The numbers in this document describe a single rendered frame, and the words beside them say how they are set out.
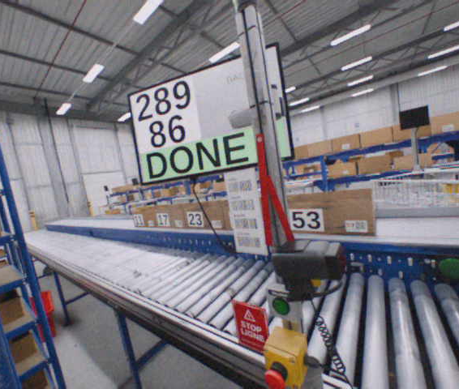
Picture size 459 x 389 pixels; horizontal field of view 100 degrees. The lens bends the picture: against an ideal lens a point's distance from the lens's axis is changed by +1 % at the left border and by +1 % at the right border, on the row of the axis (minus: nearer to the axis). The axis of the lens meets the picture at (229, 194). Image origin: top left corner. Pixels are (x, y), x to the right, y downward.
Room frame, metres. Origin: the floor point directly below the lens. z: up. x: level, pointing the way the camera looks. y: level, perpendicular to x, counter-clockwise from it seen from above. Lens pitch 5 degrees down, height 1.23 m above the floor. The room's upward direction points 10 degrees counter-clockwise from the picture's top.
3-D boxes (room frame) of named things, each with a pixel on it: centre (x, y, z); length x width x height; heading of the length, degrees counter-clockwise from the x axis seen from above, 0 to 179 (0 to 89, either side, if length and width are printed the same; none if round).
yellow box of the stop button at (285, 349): (0.36, -0.09, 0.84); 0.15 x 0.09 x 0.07; 53
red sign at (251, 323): (0.45, -0.02, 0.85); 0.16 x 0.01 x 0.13; 53
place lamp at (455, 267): (0.61, -0.70, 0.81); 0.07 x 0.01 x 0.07; 53
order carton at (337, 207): (1.03, -0.50, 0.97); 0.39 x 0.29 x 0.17; 53
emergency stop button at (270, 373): (0.35, -0.03, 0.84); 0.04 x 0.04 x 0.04; 53
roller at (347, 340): (0.60, -0.33, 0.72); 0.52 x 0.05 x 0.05; 143
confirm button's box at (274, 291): (0.40, -0.08, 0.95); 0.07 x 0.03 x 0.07; 53
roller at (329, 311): (0.63, -0.27, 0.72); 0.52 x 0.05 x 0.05; 143
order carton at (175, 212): (1.75, 0.44, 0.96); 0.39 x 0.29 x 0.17; 53
